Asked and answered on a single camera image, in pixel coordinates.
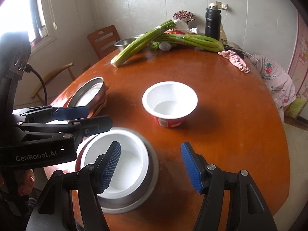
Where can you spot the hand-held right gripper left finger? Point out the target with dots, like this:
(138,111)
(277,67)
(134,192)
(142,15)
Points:
(110,166)

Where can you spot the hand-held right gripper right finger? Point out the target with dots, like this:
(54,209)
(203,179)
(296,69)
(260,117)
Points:
(191,166)

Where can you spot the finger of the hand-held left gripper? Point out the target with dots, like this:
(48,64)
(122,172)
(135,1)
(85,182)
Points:
(72,112)
(96,125)

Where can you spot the salmon plastic plate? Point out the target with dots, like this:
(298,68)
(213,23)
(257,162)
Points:
(101,107)

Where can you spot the round steel pan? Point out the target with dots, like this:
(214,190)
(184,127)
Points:
(90,92)

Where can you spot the person's left hand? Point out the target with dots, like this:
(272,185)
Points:
(27,182)

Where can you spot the light wood curved chair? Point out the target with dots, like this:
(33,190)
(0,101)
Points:
(55,74)

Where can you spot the orange wooden chair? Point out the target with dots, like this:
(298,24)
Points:
(103,41)

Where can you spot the red object on windowsill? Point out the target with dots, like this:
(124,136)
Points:
(33,43)

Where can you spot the glass jar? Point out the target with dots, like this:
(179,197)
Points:
(42,31)

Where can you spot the steel mixing bowl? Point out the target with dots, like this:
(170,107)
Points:
(124,43)

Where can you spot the celery bunch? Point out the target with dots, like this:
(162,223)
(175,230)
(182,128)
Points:
(192,42)
(137,45)

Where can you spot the pink cloth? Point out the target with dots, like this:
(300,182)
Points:
(234,60)

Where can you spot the pink printed jacket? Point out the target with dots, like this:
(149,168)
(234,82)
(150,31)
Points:
(276,81)

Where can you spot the dark object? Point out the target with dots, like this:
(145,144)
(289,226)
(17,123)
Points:
(233,49)

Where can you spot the red food package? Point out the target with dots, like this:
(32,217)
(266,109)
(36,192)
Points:
(178,31)

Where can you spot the white plastic bag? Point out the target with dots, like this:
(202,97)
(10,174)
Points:
(181,25)

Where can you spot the small white bottle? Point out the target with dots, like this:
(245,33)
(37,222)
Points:
(195,30)

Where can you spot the dried flower bouquet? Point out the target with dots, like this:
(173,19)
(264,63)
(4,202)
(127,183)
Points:
(184,15)

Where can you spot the black thermos bottle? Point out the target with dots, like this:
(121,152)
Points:
(212,24)

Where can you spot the pink cartoon cabinet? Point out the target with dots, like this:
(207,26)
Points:
(300,65)

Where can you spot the wall power outlet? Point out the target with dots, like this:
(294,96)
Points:
(221,4)

